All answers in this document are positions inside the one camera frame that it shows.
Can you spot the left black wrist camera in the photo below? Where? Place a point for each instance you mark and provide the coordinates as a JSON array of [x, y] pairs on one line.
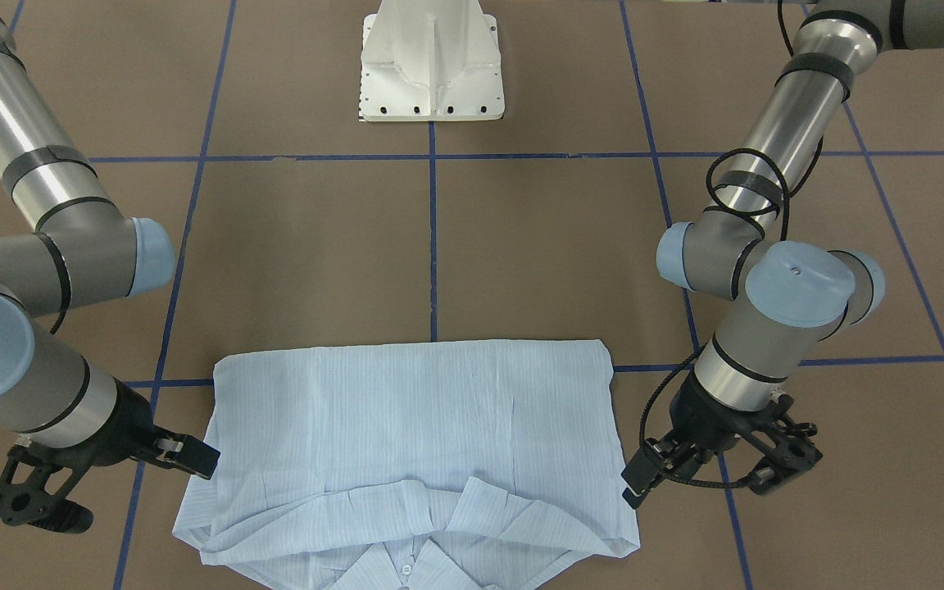
[[786, 446]]

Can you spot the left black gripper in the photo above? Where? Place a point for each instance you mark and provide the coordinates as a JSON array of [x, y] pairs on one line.
[[703, 411]]

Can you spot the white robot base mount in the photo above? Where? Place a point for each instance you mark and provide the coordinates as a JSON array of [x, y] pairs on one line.
[[431, 61]]

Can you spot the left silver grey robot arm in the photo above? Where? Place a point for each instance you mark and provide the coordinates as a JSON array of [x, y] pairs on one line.
[[786, 295]]

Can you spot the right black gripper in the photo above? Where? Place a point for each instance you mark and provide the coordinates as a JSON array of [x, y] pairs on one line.
[[127, 424]]

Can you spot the light blue button-up shirt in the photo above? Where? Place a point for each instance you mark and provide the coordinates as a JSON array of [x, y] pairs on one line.
[[461, 465]]

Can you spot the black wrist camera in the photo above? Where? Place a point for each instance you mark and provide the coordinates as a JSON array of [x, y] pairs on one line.
[[24, 499], [786, 446]]

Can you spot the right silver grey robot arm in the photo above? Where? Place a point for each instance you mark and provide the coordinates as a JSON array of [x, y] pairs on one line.
[[80, 251]]

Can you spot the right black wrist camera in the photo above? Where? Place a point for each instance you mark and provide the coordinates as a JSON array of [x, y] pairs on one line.
[[24, 499]]

